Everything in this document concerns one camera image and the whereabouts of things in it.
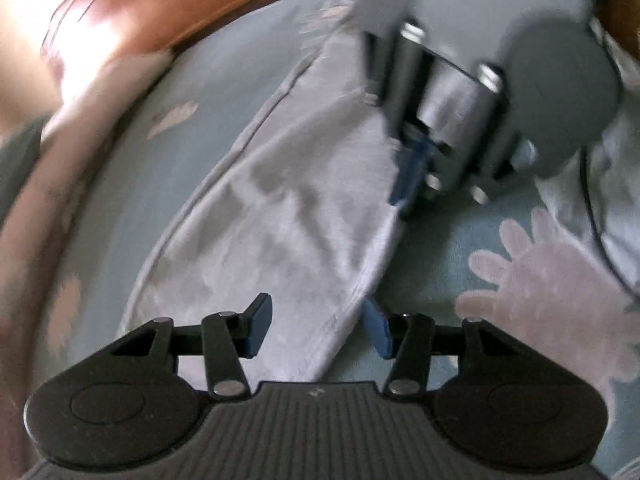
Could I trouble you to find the pink floral folded quilt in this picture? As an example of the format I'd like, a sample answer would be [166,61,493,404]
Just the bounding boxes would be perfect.
[0,52,173,411]

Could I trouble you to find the grey sweatpants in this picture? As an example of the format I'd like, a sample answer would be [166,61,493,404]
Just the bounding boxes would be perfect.
[120,30,417,387]

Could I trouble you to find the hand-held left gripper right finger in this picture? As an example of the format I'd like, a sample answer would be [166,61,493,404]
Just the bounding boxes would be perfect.
[362,297,532,402]

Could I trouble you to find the black cable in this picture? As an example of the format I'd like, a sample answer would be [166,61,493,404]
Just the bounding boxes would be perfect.
[580,20,640,307]

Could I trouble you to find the teal patterned bed sheet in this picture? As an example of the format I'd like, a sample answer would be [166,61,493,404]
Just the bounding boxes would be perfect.
[47,0,640,476]

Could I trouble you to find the pale blue garment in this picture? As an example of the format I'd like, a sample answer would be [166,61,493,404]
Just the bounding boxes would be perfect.
[535,22,640,306]

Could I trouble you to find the wooden headboard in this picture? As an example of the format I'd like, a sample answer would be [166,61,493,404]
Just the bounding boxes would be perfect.
[42,0,353,92]

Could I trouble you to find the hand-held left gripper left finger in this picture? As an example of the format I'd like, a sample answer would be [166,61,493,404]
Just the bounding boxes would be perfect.
[107,292,274,402]

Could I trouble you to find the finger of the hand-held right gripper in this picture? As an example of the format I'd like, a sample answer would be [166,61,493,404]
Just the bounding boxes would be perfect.
[419,57,540,207]
[362,22,437,220]

